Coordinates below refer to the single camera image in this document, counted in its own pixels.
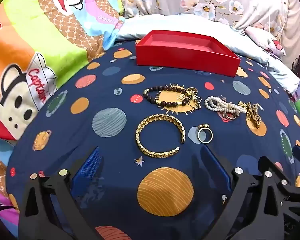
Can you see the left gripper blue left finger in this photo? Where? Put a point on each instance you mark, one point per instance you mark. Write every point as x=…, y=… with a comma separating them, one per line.
x=83, y=171

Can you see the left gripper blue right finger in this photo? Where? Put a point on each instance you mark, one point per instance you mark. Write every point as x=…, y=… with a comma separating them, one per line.
x=219, y=169

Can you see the gold chain cuff bangle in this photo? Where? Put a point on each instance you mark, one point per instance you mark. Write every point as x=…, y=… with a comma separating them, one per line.
x=160, y=136

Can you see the red jewelry tray box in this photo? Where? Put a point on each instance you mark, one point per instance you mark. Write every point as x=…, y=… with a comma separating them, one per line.
x=177, y=49

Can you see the navy planet print bedsheet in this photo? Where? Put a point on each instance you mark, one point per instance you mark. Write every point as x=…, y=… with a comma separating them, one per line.
x=123, y=151

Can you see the light blue blanket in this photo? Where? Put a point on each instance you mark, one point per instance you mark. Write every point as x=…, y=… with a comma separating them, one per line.
x=137, y=27

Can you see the pink cartoon pillow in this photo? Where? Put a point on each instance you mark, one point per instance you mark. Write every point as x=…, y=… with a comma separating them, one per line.
x=265, y=40

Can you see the colourful monkey cartoon quilt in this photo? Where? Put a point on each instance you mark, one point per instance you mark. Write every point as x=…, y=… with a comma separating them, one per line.
x=43, y=43

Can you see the grey floral bedsheet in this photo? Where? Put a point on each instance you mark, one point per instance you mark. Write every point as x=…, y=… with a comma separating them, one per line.
x=267, y=14

